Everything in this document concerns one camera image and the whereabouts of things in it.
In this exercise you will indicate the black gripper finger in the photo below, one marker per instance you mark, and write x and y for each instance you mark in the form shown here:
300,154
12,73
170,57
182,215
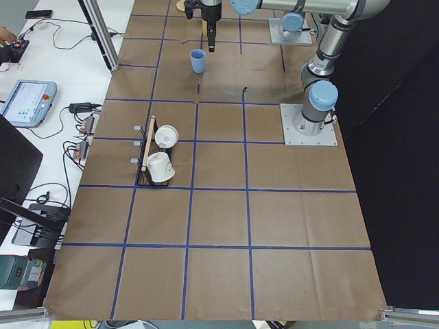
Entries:
211,36

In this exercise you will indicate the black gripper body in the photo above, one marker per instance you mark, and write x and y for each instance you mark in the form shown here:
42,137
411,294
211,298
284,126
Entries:
210,14

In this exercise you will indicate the bamboo chopstick holder cylinder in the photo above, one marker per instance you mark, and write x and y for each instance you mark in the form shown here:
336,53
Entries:
204,29

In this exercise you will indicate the light blue plastic cup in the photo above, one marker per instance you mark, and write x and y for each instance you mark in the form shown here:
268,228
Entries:
198,60

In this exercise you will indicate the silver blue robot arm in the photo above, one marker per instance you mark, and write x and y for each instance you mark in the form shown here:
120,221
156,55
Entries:
320,94
293,22

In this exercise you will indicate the wooden cup tree stand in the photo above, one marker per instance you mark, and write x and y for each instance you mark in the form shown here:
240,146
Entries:
180,5

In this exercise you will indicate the white cup upper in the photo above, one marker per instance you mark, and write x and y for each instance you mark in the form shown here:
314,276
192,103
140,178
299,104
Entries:
166,136

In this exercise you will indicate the white cup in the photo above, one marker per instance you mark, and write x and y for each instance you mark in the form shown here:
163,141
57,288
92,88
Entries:
160,167
166,136

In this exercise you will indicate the white cup lower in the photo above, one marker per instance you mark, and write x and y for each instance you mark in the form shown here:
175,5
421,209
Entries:
160,167

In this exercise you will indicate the person hand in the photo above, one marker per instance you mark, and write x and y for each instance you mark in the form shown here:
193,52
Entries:
6,36

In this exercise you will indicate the black power adapter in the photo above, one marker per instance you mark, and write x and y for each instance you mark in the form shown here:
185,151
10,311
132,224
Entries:
80,107

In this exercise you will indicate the orange black adapter upper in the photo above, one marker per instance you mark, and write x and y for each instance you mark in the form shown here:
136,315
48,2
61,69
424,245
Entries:
87,125

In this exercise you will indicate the orange black adapter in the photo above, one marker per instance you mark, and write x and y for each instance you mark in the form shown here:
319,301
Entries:
81,151
87,125

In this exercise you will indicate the black smartphone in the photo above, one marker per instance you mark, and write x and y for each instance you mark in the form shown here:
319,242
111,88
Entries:
39,14

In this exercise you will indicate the brown paper table cover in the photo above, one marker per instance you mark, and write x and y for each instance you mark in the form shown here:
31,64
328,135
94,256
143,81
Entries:
248,228

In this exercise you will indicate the orange black adapter lower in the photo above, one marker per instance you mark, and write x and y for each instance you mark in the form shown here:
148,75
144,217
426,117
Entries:
81,151

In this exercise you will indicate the blue teach pendant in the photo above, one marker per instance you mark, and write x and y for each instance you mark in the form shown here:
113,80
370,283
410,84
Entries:
29,102

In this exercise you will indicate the black red button box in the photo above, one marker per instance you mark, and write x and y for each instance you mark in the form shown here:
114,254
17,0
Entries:
13,52

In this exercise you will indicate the black monitor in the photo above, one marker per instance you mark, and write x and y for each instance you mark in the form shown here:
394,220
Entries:
20,162

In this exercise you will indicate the grey docking hub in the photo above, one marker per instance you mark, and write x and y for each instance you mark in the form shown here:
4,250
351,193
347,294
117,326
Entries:
26,233

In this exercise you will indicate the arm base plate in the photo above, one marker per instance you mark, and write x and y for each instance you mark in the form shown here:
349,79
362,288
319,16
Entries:
297,131
280,37

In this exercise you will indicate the aluminium frame post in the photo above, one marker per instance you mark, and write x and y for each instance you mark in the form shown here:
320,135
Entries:
95,21

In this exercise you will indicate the black wire cup rack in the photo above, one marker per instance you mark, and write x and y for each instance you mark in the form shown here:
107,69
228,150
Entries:
156,148

